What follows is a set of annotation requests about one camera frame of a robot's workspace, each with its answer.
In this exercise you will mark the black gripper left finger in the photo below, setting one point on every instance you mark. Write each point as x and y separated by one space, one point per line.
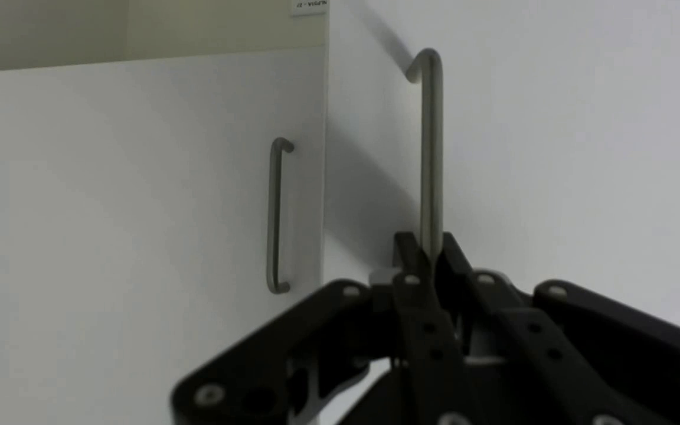
331 361

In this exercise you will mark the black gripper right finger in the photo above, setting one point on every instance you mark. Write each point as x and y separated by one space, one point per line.
615 361

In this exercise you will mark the white overhead cabinet door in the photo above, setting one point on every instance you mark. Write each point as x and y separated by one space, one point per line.
118 220
577 143

